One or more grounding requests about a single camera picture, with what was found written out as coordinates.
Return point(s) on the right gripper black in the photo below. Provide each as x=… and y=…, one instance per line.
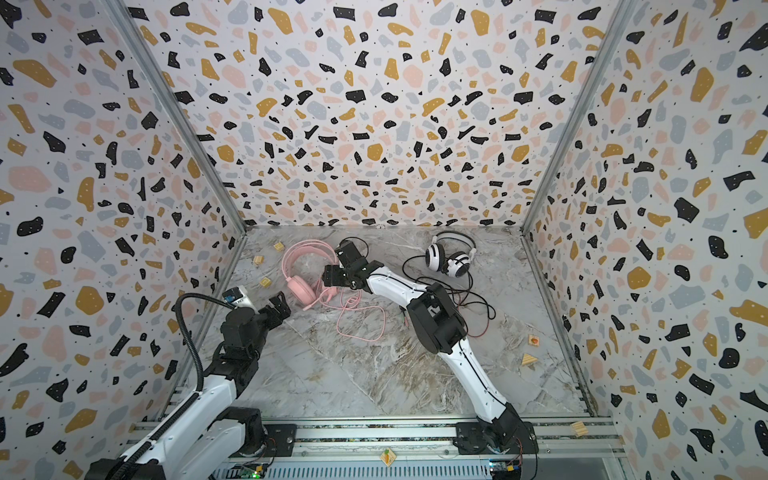
x=342, y=274

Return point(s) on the wooden block on rail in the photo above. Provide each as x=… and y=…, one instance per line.
x=579, y=429

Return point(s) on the green circuit board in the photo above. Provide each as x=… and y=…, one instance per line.
x=251, y=471

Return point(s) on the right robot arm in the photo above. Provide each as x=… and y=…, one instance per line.
x=441, y=330

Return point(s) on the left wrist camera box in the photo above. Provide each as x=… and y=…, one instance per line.
x=237, y=297

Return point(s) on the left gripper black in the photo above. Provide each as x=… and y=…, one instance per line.
x=278, y=306

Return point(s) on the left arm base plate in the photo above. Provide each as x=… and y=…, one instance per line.
x=272, y=440

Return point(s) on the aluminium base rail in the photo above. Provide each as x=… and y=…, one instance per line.
x=335, y=448

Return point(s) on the wooden triangle block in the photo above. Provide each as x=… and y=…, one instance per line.
x=528, y=360

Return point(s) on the white black headphones with cable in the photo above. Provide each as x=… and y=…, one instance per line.
x=451, y=253

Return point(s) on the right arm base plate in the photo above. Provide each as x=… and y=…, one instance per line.
x=471, y=440

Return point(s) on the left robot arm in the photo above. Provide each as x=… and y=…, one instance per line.
x=205, y=428

